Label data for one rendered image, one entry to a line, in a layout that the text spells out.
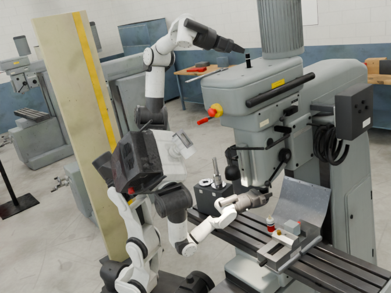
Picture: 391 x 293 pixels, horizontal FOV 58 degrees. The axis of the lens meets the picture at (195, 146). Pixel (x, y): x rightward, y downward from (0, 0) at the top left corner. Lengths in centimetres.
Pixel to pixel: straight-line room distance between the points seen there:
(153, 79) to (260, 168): 65
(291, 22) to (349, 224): 121
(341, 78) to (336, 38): 420
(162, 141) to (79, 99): 153
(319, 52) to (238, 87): 506
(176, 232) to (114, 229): 188
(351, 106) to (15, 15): 951
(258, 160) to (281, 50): 52
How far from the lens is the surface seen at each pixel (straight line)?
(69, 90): 303
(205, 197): 221
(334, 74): 204
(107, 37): 1130
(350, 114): 168
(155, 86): 169
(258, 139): 164
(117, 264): 245
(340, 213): 222
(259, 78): 152
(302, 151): 186
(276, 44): 175
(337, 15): 624
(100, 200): 332
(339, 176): 211
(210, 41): 150
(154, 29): 890
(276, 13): 173
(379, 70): 549
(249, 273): 200
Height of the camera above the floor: 220
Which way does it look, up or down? 22 degrees down
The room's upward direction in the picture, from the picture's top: 11 degrees counter-clockwise
